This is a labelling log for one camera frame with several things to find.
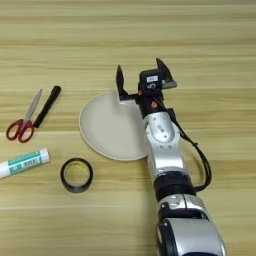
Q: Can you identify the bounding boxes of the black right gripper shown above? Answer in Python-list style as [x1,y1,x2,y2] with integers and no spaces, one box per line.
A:
[115,57,178,119]

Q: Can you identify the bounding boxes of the black marker pen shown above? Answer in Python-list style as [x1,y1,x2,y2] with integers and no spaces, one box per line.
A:
[33,85,63,129]

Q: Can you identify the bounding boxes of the black tape roll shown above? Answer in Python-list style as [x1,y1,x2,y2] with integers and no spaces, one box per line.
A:
[59,157,94,194]

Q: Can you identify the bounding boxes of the white green glue stick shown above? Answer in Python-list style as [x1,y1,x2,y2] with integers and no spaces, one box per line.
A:
[0,147,51,180]

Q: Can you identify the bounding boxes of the black box with white label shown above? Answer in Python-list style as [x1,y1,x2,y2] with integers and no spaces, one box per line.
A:
[138,68,165,92]

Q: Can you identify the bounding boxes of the beige round plate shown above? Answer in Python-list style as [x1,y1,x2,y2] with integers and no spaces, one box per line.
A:
[78,91,151,162]

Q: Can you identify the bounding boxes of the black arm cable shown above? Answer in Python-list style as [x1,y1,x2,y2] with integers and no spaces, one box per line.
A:
[155,99,213,193]

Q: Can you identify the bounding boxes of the red handled scissors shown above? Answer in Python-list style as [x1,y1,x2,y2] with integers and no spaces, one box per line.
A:
[5,88,43,144]

